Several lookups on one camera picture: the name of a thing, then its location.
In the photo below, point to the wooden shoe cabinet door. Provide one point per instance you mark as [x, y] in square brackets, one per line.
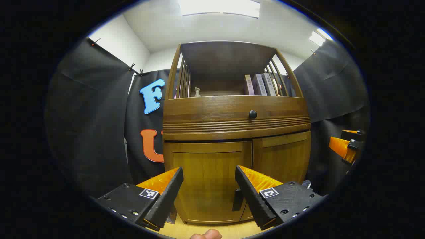
[282, 159]
[206, 172]

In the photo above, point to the large ceiling light panel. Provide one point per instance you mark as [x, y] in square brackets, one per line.
[219, 7]

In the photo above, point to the black round drawer knob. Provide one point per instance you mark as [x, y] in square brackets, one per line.
[253, 114]

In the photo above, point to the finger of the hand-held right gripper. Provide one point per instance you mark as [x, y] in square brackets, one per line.
[342, 147]
[349, 132]

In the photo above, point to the wooden ribbed drawer front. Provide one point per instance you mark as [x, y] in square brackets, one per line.
[206, 113]

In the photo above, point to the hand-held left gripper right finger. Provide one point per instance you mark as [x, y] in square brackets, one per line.
[250, 196]

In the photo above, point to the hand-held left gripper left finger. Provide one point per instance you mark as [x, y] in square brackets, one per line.
[167, 199]

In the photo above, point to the wooden double-door shoe cabinet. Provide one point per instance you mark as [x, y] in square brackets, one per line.
[212, 116]

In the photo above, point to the black backdrop cloth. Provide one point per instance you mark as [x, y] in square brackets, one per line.
[89, 116]

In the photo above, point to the pinkish upright book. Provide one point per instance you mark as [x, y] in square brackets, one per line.
[248, 85]

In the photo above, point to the small ceiling light panel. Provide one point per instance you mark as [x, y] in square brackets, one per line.
[319, 37]

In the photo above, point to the purple upright book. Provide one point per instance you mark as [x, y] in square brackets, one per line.
[259, 85]

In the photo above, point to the small beige pump bottle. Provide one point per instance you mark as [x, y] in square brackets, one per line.
[197, 92]

